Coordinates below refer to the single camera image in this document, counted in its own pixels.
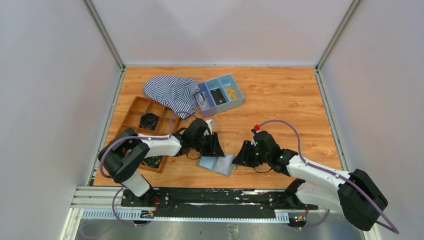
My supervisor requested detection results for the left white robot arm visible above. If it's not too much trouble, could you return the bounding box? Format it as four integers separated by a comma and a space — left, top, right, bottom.
97, 118, 225, 198

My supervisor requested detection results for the grey card holder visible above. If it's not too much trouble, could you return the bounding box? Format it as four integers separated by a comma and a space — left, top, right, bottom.
197, 153, 237, 176

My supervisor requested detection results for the black coiled cable roll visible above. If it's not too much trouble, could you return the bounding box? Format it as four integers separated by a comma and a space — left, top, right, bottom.
143, 155, 164, 169

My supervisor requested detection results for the patterned card in holder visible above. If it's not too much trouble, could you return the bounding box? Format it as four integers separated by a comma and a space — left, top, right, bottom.
214, 154, 234, 175

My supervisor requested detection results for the black card in box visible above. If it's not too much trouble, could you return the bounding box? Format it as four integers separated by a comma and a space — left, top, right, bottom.
210, 88, 227, 106

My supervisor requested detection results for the blue three-compartment box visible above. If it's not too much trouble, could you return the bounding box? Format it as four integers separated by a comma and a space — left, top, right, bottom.
194, 73, 244, 118

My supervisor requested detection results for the gold card in box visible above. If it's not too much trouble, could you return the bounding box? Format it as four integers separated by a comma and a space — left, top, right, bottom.
224, 85, 239, 101

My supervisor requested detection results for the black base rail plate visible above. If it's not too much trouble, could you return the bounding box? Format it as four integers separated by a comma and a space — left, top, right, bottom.
119, 187, 318, 219

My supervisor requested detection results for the wooden compartment tray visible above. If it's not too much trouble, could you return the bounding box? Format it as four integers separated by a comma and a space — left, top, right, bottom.
112, 96, 182, 174

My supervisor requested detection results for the black ribbed round part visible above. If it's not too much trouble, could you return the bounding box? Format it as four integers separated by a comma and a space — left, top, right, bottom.
139, 112, 160, 131

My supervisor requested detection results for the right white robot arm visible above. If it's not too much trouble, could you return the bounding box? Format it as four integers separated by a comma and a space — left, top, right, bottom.
232, 131, 389, 231

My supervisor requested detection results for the striped blue white cloth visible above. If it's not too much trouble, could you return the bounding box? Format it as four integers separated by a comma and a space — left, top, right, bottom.
142, 75, 200, 119

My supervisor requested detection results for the silver card in box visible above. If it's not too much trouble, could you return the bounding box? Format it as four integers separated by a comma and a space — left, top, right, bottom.
194, 91, 211, 111

